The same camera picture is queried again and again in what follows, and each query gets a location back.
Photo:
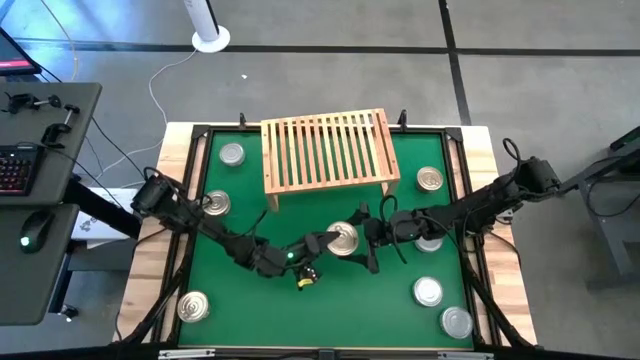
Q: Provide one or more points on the dark laptop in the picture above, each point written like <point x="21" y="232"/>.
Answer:
<point x="12" y="55"/>

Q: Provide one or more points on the black computer mouse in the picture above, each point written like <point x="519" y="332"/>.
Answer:
<point x="37" y="227"/>

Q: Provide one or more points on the black desk caster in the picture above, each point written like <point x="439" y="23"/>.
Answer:
<point x="68" y="312"/>

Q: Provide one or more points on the blue red can gold lid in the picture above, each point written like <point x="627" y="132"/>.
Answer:
<point x="429" y="179"/>
<point x="217" y="204"/>
<point x="346" y="244"/>
<point x="193" y="306"/>

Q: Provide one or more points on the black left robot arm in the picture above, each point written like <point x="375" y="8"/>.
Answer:
<point x="230" y="242"/>

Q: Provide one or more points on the green table mat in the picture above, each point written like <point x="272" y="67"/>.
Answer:
<point x="300" y="320"/>

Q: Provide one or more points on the dark grey desk top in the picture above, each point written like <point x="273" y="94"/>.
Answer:
<point x="30" y="285"/>
<point x="50" y="165"/>

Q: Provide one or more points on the black table edge clip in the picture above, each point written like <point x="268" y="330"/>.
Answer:
<point x="243" y="121"/>
<point x="403" y="120"/>

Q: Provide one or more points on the dark metal stand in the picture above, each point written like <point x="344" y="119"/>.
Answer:
<point x="615" y="235"/>

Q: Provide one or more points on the white pole base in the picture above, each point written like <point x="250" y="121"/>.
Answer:
<point x="210" y="37"/>

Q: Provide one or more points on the black backlit keyboard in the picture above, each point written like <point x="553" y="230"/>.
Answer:
<point x="15" y="172"/>

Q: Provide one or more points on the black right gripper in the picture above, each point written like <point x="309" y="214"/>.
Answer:
<point x="370" y="235"/>

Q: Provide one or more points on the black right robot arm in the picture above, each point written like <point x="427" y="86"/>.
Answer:
<point x="480" y="205"/>

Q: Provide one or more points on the black desk clamp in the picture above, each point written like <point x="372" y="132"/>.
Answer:
<point x="20" y="102"/>
<point x="52" y="132"/>

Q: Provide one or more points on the wooden slatted shelf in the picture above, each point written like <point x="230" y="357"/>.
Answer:
<point x="325" y="185"/>

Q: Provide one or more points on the yellow tape tag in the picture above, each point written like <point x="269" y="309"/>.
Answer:
<point x="305" y="283"/>

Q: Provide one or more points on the silver metal bracket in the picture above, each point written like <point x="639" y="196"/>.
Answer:
<point x="185" y="354"/>
<point x="465" y="356"/>

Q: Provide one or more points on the white printed box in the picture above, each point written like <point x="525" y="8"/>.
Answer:
<point x="100" y="227"/>

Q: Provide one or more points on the green white can silver lid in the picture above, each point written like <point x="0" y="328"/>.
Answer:
<point x="232" y="154"/>
<point x="429" y="246"/>
<point x="427" y="291"/>
<point x="456" y="322"/>

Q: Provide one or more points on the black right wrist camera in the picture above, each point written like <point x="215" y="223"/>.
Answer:
<point x="385" y="232"/>

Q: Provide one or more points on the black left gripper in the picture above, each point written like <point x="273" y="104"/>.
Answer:
<point x="312" y="247"/>

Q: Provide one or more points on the black desk leg beam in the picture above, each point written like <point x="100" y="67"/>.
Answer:
<point x="100" y="205"/>

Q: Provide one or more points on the black table frame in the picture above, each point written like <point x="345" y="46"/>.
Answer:
<point x="230" y="129"/>

